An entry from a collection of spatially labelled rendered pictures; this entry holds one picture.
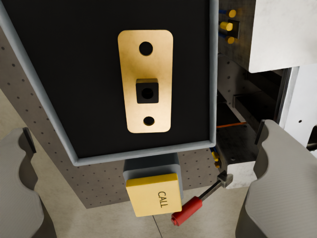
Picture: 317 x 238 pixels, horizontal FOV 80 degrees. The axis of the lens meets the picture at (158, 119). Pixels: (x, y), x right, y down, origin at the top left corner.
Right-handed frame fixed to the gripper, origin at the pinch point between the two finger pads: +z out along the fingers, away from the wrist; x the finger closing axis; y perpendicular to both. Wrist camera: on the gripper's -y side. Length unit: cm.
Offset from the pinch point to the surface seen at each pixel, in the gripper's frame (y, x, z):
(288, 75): 4.7, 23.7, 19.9
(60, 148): 43, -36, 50
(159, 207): 15.5, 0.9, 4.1
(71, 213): 192, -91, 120
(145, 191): 12.4, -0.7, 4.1
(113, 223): 215, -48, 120
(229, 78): 16, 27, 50
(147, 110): 1.8, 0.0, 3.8
